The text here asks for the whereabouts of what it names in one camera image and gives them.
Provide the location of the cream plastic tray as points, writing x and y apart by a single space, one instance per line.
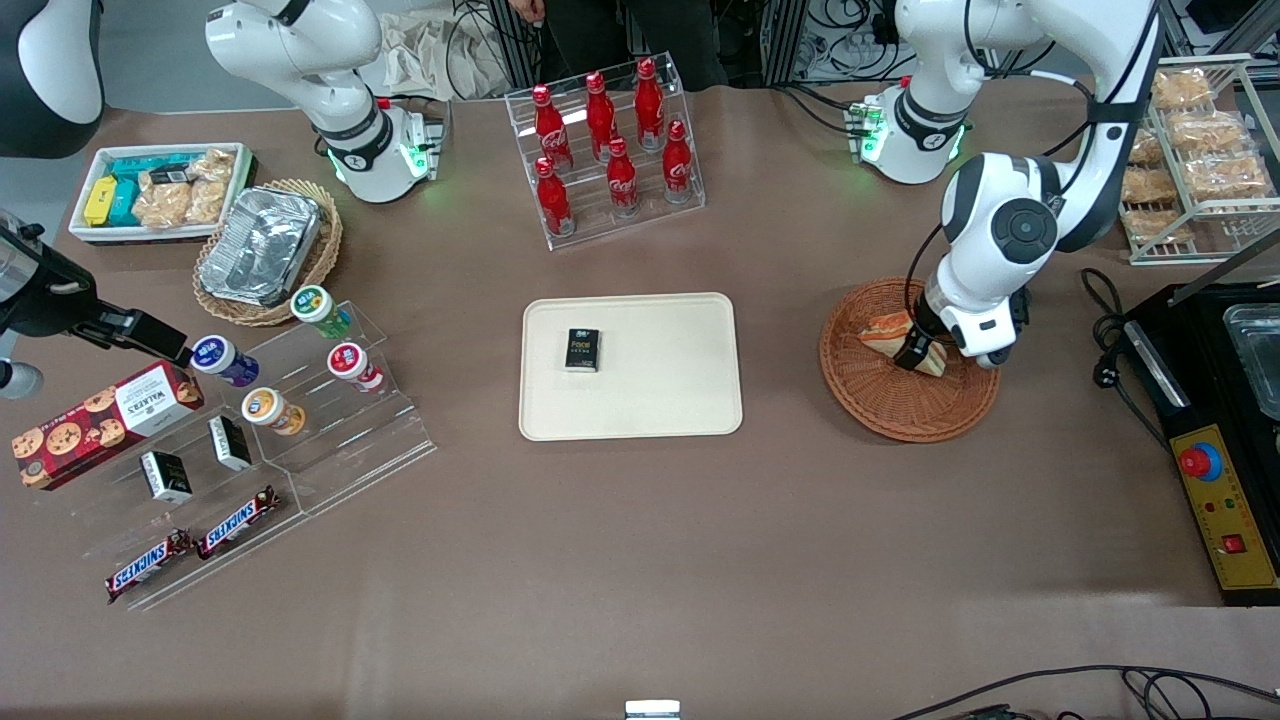
660 390

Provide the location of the clear acrylic tiered stand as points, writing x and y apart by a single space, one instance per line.
120 530
350 450

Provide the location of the red Walkers cookie box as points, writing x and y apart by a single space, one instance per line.
100 425

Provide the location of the green lid snack cup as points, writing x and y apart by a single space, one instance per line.
318 308

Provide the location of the packaged crispy snack bag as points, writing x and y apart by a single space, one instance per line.
1185 88
1205 130
1225 178
1160 228
1150 185
1150 148

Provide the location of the small white silver device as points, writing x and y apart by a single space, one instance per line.
652 710

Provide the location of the grey metal rod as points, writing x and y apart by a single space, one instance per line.
1225 265

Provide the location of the small black Face box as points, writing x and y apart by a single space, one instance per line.
582 350

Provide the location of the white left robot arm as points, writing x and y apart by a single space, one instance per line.
1000 200

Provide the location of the red Coca-Cola bottle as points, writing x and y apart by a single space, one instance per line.
677 165
553 200
600 115
622 180
649 100
550 130

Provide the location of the yellow snack box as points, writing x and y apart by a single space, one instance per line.
100 202

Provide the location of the grey cylindrical part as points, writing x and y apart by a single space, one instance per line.
15 380

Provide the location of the clear acrylic bottle rack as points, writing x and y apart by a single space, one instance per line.
690 190

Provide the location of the person in dark clothes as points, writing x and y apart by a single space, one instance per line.
640 35

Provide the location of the triangle sandwich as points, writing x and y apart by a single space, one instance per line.
885 330

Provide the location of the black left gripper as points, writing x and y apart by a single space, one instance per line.
922 335

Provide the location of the light wicker basket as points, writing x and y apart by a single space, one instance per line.
325 250

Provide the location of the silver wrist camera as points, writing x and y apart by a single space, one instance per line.
990 358

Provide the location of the blue lid snack cup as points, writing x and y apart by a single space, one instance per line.
222 360

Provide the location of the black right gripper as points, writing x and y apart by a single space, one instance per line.
52 303

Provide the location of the white crumpled cloth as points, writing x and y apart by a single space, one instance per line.
430 55

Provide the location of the Snickers chocolate bar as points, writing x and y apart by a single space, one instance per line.
148 566
238 523

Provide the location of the stainless steel pan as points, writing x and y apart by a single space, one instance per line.
1260 350

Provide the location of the black countertop appliance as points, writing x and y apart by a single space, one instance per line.
1200 390

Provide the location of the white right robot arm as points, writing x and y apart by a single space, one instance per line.
300 50

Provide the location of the orange snack cup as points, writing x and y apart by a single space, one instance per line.
270 410

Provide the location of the red lid snack cup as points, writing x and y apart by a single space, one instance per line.
352 365

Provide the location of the red emergency stop button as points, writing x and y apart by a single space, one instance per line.
1199 461

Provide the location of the white plastic bin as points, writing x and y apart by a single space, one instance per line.
85 232

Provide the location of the teal snack box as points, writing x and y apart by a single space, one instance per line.
150 163
124 202

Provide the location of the aluminium foil tray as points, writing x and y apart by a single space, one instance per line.
260 245

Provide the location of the clear bag fried snack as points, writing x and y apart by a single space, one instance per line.
162 205
210 185

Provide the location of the brown round wicker basket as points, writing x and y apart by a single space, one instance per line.
900 410

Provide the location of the small black white box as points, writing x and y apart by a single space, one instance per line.
166 477
230 443

